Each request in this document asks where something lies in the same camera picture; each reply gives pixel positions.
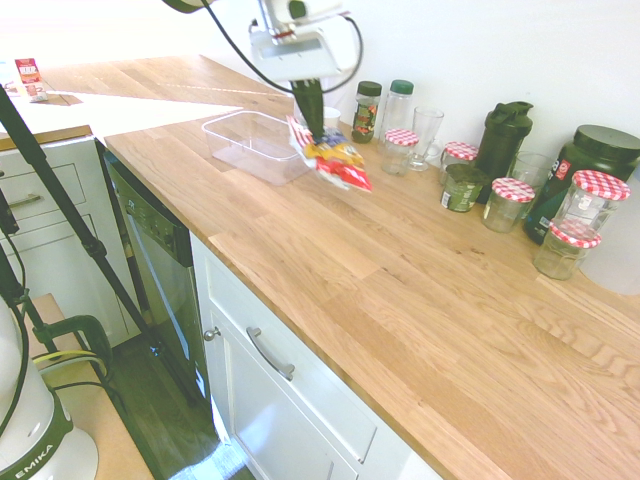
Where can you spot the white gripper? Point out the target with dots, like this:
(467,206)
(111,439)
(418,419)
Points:
(295,55)

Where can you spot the red yellow chip bag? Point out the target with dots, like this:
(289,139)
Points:
(340,162)

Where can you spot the clear rectangular plastic container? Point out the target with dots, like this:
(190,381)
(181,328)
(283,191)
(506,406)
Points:
(250,142)

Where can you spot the white ceramic mug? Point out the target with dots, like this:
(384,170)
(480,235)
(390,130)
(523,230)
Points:
(331,118)

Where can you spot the spice jar with dark lid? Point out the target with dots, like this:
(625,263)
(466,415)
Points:
(366,115)

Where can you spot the clear bottle with green lid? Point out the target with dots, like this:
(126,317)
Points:
(397,107)

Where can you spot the glass jar checkered lid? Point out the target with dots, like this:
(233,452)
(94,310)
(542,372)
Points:
(459,155)
(595,200)
(399,152)
(565,250)
(510,207)

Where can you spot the tall clear glass mug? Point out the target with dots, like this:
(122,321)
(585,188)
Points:
(427,130)

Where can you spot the green plastic tub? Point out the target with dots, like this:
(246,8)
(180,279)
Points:
(462,190)

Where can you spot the dark green shaker bottle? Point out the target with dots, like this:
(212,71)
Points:
(502,140)

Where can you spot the black dishwasher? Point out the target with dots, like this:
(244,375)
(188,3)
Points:
(160,260)

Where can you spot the small clear drinking glass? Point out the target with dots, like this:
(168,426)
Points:
(532,167)

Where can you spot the silver cabinet knob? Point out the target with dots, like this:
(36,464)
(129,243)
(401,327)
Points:
(212,333)

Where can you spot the white drawer cabinet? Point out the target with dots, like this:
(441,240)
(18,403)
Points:
(65,240)

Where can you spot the red carton box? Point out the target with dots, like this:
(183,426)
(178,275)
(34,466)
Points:
(30,77)

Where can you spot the dark Vega protein tub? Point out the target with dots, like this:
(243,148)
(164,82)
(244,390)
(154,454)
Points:
(595,147)

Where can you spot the white drawer front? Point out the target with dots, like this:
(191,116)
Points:
(310,400)

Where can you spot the green clamp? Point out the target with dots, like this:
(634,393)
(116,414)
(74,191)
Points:
(82,327)

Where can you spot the black camera tripod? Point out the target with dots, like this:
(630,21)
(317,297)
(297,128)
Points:
(65,200)

